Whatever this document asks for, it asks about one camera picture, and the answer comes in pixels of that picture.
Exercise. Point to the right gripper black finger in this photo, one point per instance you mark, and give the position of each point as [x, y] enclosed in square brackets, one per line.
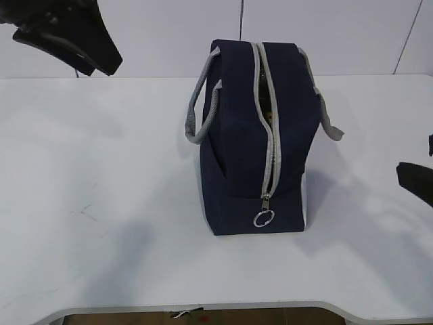
[431, 145]
[416, 179]

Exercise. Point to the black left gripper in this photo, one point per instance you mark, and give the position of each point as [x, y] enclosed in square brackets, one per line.
[73, 32]

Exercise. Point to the navy blue lunch bag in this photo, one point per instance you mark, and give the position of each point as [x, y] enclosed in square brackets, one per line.
[252, 173]

